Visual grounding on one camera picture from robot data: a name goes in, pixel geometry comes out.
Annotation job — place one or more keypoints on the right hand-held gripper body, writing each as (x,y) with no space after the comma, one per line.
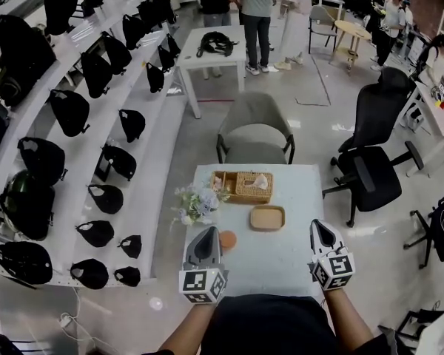
(331,268)

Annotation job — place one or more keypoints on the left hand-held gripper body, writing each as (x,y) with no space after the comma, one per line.
(203,264)

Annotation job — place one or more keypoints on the small orange round container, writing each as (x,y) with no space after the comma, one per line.
(228,239)

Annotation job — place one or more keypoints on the person's right forearm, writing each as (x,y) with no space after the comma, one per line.
(346,316)

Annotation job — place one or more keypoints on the person's left forearm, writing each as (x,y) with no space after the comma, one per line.
(192,327)

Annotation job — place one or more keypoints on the pale artificial flower bouquet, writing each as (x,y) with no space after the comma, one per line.
(200,203)

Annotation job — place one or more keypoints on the tan rectangular tray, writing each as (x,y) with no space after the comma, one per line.
(267,217)

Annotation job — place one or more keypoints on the person's black clothed torso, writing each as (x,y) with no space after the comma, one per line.
(270,327)

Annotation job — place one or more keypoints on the wicker tissue box organiser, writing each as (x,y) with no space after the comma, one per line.
(251,192)

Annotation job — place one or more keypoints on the white tiered shelf unit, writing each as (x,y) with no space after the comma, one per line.
(144,183)

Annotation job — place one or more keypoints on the white tissue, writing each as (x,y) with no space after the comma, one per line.
(259,180)

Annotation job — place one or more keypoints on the grey-green padded chair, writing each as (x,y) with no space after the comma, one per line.
(255,124)

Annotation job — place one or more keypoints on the black mesh office chair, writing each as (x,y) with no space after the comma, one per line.
(377,124)

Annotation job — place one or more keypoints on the white work desk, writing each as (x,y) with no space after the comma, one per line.
(436,117)

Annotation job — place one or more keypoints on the dark green helmet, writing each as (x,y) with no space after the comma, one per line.
(20,189)

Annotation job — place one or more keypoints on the group of black bags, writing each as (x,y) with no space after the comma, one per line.
(70,111)

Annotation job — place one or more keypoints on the white square side table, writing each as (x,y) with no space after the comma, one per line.
(214,59)

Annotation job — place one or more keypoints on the round wooden table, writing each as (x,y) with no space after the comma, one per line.
(351,32)

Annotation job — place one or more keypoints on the grey chair with black legs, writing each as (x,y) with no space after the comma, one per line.
(322,24)

